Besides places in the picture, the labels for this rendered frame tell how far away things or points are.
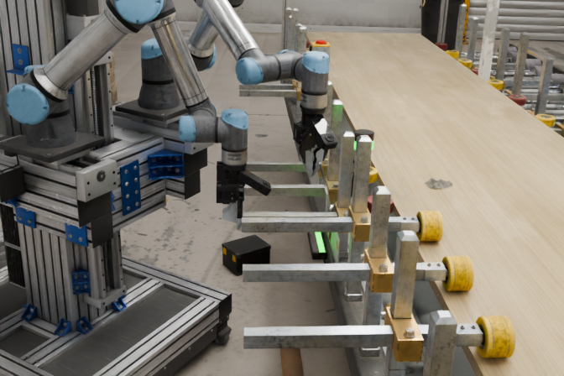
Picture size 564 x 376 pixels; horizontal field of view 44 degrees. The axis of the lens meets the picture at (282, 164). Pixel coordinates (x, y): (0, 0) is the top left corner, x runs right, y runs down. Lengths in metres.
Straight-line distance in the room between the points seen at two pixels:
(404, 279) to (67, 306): 1.60
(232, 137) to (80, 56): 0.46
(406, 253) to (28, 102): 1.11
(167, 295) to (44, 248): 0.57
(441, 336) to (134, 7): 1.14
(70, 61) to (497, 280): 1.22
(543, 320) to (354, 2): 8.59
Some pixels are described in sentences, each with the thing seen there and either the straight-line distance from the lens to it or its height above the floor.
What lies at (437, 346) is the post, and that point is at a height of 1.08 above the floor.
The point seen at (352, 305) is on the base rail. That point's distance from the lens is 1.96.
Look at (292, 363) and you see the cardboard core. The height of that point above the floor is 0.08.
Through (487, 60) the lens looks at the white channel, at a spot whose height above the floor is 0.99.
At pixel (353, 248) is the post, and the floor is 0.87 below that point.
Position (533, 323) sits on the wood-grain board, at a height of 0.90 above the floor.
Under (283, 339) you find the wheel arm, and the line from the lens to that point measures 1.37.
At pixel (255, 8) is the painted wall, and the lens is 9.98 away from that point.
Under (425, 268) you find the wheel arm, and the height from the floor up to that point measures 0.96.
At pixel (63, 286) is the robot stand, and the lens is 2.68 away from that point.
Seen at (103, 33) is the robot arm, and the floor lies 1.40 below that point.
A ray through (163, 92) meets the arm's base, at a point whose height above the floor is 1.10.
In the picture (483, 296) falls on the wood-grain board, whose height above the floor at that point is 0.90.
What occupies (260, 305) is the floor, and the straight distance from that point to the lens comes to 3.25.
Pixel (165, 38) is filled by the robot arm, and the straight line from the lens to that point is 2.02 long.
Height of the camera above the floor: 1.73
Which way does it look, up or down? 21 degrees down
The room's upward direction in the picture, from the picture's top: 2 degrees clockwise
